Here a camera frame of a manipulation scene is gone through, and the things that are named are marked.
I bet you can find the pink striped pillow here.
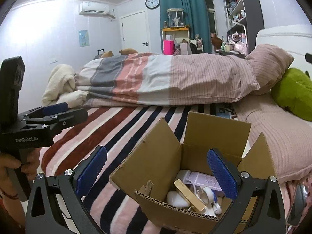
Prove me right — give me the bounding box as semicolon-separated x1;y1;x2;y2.
245;44;295;95

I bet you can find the white door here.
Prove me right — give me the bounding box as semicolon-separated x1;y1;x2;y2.
121;11;150;52

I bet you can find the white oval case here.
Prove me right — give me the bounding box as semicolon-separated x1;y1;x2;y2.
166;191;190;209

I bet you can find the black suitcase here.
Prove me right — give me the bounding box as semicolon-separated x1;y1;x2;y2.
94;49;105;59

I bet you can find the brown plush on desk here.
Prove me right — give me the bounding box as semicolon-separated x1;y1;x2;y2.
210;33;222;51

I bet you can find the dark tall bookshelf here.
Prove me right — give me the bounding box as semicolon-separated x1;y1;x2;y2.
223;0;264;53

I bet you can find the striped fleece blanket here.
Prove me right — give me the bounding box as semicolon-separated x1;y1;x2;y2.
41;104;236;233

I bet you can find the white air conditioner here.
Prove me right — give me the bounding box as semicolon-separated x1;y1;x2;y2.
79;1;115;19

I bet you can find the round wall clock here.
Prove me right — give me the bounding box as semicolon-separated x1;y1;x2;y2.
145;0;160;10

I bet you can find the white headboard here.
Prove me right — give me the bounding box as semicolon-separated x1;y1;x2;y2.
256;24;312;78

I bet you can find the cream fleece blanket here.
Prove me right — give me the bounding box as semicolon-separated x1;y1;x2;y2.
41;64;88;108

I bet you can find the person's left hand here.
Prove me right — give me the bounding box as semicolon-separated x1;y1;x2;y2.
1;148;41;197

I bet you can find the folded patchwork duvet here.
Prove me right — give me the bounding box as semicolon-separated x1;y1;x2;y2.
74;53;260;107

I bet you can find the brown cardboard box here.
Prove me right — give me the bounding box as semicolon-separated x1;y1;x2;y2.
110;112;276;233

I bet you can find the green plush toy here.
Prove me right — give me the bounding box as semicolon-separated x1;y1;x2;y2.
271;68;312;121

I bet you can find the teal curtain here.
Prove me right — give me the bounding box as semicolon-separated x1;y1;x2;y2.
160;0;212;53

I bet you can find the lilac rectangular box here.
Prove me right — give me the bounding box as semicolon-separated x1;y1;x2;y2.
188;172;224;197

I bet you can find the pink box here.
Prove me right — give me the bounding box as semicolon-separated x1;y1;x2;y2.
163;35;175;55

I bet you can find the blue wall poster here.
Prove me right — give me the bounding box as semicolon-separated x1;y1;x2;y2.
78;30;89;47

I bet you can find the yellow wooden cabinet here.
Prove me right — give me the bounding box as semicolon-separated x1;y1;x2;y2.
161;27;190;49

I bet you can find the brown teddy bear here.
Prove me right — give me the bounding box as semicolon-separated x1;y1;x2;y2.
100;48;138;58

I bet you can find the glass display case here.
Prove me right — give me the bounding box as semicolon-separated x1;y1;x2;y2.
167;8;184;28

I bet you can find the gold rectangular box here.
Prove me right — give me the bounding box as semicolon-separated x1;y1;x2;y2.
174;179;206;213

